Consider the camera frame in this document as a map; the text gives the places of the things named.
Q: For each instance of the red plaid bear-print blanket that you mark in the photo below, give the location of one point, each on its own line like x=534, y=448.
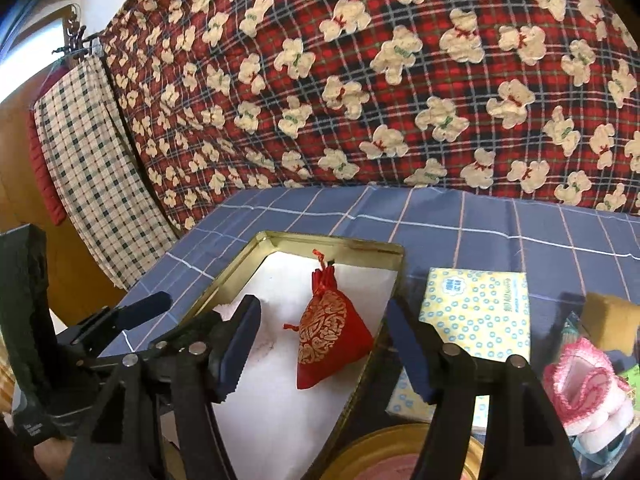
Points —
x=350, y=110

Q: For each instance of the round gold tin pink label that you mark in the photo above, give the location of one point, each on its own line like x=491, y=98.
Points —
x=380, y=455

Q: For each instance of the pink white knitted item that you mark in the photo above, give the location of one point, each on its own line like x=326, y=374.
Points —
x=585, y=380

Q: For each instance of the yellow dotted tissue pack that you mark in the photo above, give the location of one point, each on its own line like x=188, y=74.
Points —
x=475, y=305

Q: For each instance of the dark wall hook rack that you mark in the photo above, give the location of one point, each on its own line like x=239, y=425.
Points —
x=75, y=40

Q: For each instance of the clear plastic packet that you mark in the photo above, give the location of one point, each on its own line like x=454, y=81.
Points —
x=575, y=325

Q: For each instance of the blue plaid bed sheet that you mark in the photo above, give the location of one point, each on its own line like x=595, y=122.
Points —
x=500, y=240

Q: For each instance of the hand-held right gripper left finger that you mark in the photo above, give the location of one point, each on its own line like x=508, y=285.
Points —
x=239, y=350

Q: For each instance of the red quilted cloth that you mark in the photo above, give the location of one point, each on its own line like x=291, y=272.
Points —
x=50, y=195

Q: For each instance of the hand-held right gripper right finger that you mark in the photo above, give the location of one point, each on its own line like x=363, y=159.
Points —
x=410, y=355

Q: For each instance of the gold rectangular metal tin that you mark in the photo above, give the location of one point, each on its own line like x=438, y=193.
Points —
x=330, y=247

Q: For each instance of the white green checked cloth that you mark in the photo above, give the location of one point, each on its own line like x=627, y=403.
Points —
x=85, y=160

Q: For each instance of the yellow sponge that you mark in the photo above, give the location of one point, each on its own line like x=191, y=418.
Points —
x=610, y=315

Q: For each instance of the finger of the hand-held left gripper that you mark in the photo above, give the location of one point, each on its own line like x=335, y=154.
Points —
x=145, y=307

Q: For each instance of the white paper liner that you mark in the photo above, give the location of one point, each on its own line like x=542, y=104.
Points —
x=280, y=410

